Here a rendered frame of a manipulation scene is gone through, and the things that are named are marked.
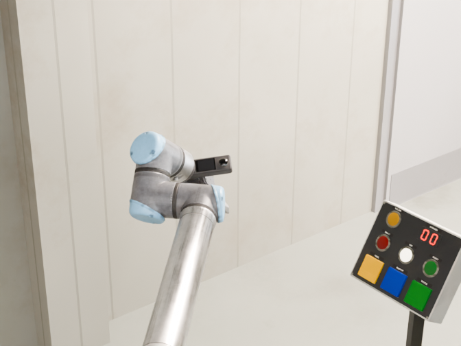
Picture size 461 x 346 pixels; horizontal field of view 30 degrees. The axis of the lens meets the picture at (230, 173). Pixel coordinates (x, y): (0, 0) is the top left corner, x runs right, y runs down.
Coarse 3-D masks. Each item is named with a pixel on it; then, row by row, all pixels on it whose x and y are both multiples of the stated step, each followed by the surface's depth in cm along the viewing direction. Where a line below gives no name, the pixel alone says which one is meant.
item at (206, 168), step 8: (200, 160) 228; (208, 160) 227; (216, 160) 227; (224, 160) 227; (200, 168) 226; (208, 168) 226; (216, 168) 226; (224, 168) 226; (232, 168) 228; (192, 176) 227; (200, 176) 227
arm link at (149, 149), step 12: (144, 132) 215; (132, 144) 215; (144, 144) 213; (156, 144) 211; (168, 144) 215; (132, 156) 213; (144, 156) 211; (156, 156) 211; (168, 156) 214; (180, 156) 218; (168, 168) 213; (180, 168) 219
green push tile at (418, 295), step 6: (414, 282) 270; (414, 288) 270; (420, 288) 268; (426, 288) 267; (408, 294) 271; (414, 294) 269; (420, 294) 268; (426, 294) 266; (408, 300) 270; (414, 300) 269; (420, 300) 267; (426, 300) 266; (414, 306) 268; (420, 306) 267
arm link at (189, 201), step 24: (192, 192) 208; (216, 192) 207; (192, 216) 201; (216, 216) 206; (192, 240) 195; (168, 264) 191; (192, 264) 190; (168, 288) 184; (192, 288) 186; (168, 312) 179; (192, 312) 184; (168, 336) 174
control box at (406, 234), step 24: (384, 216) 284; (408, 216) 278; (408, 240) 276; (432, 240) 270; (456, 240) 264; (360, 264) 286; (384, 264) 280; (408, 264) 274; (456, 264) 263; (408, 288) 272; (432, 288) 266; (456, 288) 268; (432, 312) 264
